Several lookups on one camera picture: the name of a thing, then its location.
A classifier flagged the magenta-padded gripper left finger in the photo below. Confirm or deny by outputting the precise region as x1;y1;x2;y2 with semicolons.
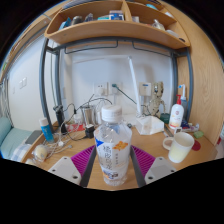
48;144;98;188

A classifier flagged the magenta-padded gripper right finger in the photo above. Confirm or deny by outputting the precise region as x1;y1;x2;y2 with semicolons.
129;144;178;188

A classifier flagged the clear plastic water bottle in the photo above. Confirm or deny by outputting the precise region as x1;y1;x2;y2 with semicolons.
93;104;133;187

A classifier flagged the cream white mug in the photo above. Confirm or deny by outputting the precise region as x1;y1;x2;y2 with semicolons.
162;131;196;164

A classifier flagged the wrapped round bun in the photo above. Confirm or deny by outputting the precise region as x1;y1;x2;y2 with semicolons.
33;143;50;163
24;158;38;167

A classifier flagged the blue white cylinder can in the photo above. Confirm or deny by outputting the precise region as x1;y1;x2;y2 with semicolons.
38;117;55;143

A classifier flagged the flat round red coaster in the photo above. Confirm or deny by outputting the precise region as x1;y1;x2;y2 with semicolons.
191;139;202;152

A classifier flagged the black charger block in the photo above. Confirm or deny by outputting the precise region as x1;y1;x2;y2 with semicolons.
84;123;96;139

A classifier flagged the white tissue pack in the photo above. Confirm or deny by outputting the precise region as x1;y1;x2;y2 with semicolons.
134;114;165;136

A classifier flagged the dark tablet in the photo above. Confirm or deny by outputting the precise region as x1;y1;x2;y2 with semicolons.
24;129;44;145

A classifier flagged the plaid blanket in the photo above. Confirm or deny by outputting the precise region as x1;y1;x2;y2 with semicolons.
9;143;33;163

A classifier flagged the black electric shaver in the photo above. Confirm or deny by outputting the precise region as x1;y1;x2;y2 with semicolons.
53;104;68;134

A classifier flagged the green cloth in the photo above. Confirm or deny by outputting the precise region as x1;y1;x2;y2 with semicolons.
193;130;205;139

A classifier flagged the white red-pump lotion bottle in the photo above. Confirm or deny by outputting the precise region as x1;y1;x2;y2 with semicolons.
168;94;185;130

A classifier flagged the blue-nozzle spray bottle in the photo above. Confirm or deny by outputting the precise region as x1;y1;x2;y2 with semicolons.
178;83;189;123

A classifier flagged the wooden tree figurine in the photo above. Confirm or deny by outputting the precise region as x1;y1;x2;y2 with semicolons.
147;81;168;118

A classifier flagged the light green pillow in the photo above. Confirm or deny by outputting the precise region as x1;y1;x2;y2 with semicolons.
0;116;13;146

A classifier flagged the light wooden side panel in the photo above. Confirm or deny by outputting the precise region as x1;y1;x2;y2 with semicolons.
163;0;224;146

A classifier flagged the wooden shelf unit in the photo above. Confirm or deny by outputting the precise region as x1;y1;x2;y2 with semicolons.
44;0;191;51

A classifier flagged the white wall box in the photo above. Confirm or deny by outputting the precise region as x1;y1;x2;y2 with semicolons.
139;82;153;98

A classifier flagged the white wall socket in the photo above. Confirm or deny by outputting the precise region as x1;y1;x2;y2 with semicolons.
110;82;123;96
94;82;109;97

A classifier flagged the grey metal frame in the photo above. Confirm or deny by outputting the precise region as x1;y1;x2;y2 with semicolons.
38;36;194;134

